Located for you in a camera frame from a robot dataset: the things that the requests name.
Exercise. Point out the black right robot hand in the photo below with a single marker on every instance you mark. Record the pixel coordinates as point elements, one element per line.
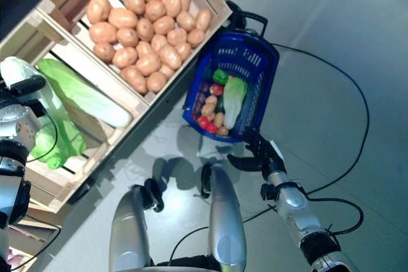
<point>267,155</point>

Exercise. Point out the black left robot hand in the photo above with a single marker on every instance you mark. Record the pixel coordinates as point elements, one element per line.
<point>27,84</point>

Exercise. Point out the napa cabbage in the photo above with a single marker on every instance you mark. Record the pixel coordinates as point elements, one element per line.
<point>60,144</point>
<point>234,100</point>
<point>79,93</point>

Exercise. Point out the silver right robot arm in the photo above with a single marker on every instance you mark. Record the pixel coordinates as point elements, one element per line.
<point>293,202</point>

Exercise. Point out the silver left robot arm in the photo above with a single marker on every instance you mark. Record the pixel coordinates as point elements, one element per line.
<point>16,125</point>

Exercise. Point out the blue plastic shopping basket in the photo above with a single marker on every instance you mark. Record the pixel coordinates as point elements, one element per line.
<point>248,61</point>

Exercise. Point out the dark green cucumber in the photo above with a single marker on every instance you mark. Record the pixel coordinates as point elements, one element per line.
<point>220,105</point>

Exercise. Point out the purple eggplant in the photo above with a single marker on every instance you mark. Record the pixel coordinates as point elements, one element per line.
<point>204,88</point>

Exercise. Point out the green bell pepper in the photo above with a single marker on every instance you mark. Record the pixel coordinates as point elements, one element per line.
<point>220,76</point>

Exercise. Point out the wide wooden slatted crate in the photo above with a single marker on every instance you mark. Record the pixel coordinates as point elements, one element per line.
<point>48,189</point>

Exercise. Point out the wooden display stand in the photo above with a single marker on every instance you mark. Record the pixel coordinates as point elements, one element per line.
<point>140,128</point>

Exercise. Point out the wooden crate with onions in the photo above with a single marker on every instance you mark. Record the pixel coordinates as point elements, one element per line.
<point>35,218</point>

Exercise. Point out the pink purple onion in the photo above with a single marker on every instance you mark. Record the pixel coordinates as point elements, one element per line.
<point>16,257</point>

